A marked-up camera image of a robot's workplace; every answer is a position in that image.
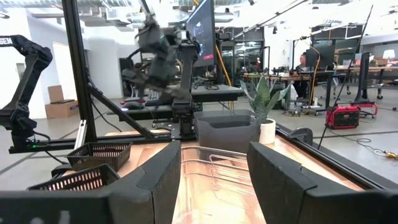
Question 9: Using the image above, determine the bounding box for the yellow hanging cable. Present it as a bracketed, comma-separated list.
[215, 44, 234, 110]

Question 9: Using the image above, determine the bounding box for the long work table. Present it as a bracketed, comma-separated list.
[242, 70, 337, 103]

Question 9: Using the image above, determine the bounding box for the large cardboard box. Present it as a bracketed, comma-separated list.
[44, 99, 80, 120]

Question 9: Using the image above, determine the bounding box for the gray plastic basket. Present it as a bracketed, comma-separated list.
[193, 108, 262, 154]

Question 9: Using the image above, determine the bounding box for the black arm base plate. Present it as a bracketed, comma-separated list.
[169, 129, 198, 141]

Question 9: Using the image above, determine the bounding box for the black looped cable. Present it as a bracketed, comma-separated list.
[192, 77, 221, 91]

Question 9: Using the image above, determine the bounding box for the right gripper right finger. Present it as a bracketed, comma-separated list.
[246, 141, 398, 224]

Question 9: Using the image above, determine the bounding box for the orange hanging cable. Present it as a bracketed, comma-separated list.
[308, 42, 322, 107]

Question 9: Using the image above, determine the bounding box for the black keyboard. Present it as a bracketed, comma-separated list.
[145, 90, 163, 103]

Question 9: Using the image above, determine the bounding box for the red portable machine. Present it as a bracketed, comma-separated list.
[325, 104, 362, 130]

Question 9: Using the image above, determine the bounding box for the black aluminium frame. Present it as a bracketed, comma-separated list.
[8, 0, 398, 191]

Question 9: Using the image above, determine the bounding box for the computer monitor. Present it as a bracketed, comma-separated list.
[185, 0, 216, 68]

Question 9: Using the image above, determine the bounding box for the potted snake plant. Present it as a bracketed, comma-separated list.
[239, 74, 294, 146]

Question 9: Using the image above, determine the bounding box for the small cardboard box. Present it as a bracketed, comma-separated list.
[47, 84, 65, 104]

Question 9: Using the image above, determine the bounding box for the thin black hanging cable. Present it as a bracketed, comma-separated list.
[317, 4, 374, 151]

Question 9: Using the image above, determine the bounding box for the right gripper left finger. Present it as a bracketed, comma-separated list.
[0, 139, 182, 224]

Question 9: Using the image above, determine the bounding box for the person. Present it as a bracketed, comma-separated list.
[293, 52, 312, 99]

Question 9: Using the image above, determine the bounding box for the dark background monitor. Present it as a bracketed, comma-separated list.
[305, 44, 336, 73]

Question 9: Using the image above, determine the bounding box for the dark gray desk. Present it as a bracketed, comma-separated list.
[106, 83, 246, 122]

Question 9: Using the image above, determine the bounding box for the black mesh basket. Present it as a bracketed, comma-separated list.
[66, 141, 133, 172]
[27, 164, 121, 192]

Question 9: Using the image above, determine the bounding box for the black clamp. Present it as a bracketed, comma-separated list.
[287, 126, 314, 147]

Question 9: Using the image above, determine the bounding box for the black computer mouse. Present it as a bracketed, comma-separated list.
[121, 100, 146, 111]

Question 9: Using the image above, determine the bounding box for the floor cable with yellow plug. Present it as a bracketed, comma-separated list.
[355, 136, 398, 161]

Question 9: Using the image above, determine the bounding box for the clear plastic basket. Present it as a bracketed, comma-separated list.
[172, 145, 269, 224]

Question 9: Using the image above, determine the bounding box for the monitor on rolling stand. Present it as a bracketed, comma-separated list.
[353, 50, 380, 105]

